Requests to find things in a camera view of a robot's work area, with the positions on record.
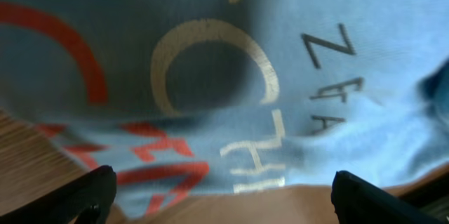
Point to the light blue printed t-shirt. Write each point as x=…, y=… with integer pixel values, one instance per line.
x=203, y=97

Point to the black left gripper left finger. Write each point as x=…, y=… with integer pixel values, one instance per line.
x=87, y=199

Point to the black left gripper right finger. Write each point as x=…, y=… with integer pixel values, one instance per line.
x=356, y=201

